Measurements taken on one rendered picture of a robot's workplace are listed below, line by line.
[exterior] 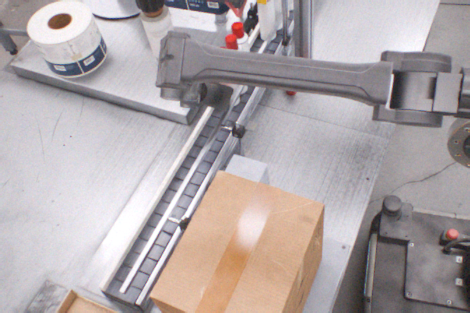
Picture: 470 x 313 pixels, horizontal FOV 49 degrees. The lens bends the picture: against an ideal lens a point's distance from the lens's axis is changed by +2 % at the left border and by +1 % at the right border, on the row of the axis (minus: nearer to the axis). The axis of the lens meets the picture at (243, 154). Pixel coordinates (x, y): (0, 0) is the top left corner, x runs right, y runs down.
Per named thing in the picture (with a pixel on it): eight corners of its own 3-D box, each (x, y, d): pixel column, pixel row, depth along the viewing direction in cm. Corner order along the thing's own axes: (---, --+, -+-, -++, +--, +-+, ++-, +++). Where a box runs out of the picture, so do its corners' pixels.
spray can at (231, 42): (236, 80, 156) (227, 28, 139) (250, 85, 154) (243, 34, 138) (227, 92, 154) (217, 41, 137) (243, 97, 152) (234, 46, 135)
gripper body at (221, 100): (201, 79, 139) (190, 76, 132) (234, 88, 136) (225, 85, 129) (195, 102, 140) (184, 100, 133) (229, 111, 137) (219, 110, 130)
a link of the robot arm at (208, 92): (204, 103, 125) (207, 80, 125) (179, 100, 127) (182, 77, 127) (215, 105, 132) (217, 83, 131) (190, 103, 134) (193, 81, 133)
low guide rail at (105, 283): (273, 4, 172) (272, -1, 171) (275, 5, 172) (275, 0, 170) (101, 289, 120) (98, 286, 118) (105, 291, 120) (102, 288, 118)
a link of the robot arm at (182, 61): (138, 88, 73) (145, 18, 73) (159, 96, 87) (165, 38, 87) (450, 126, 71) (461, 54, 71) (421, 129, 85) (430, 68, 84)
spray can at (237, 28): (240, 69, 159) (231, 17, 142) (255, 72, 157) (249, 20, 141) (233, 81, 156) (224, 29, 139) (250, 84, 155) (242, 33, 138)
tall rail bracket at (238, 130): (227, 147, 148) (219, 112, 134) (250, 154, 146) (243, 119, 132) (222, 156, 146) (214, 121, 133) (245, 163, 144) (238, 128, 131)
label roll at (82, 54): (114, 63, 166) (98, 28, 154) (54, 86, 163) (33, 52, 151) (98, 27, 177) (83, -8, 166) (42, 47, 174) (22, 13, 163)
